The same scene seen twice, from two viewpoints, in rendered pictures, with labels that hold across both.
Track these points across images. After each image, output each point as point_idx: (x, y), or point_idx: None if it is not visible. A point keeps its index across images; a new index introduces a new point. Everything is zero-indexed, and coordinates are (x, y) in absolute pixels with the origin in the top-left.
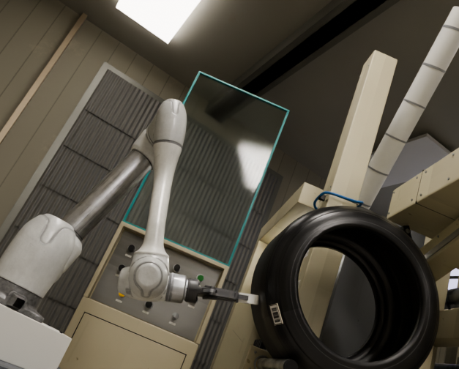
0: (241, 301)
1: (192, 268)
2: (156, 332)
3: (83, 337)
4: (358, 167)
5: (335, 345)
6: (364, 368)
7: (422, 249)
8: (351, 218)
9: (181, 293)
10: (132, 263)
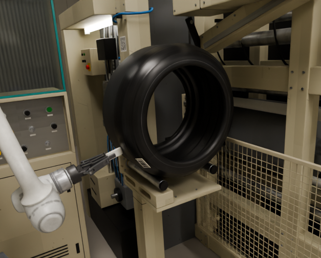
0: (111, 158)
1: (38, 105)
2: (42, 163)
3: None
4: None
5: (158, 106)
6: (202, 159)
7: (205, 35)
8: (168, 65)
9: (70, 186)
10: (28, 217)
